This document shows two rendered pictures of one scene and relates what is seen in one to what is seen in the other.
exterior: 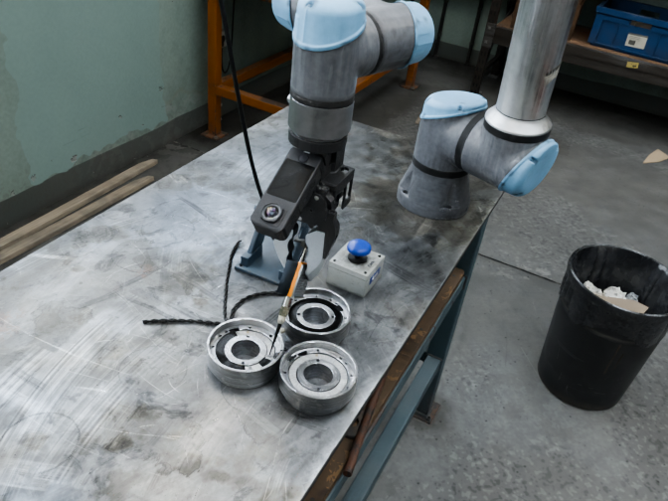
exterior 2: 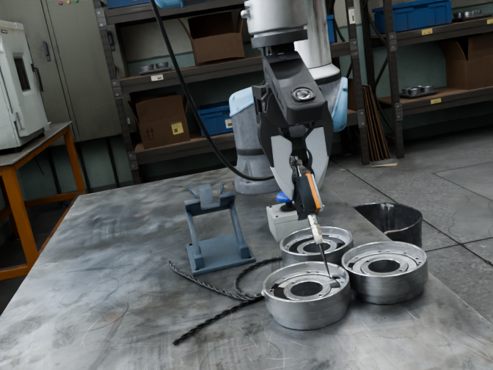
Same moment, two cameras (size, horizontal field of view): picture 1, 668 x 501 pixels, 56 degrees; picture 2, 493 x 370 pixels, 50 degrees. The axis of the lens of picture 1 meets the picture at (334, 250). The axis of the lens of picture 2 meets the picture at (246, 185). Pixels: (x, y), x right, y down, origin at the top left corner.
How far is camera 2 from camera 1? 0.56 m
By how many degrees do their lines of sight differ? 33
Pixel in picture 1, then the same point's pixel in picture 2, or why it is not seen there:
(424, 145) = (250, 132)
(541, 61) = (318, 14)
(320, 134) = (298, 19)
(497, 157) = not seen: hidden behind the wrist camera
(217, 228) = (134, 268)
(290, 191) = (299, 77)
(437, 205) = not seen: hidden behind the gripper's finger
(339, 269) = (286, 221)
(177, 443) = not seen: outside the picture
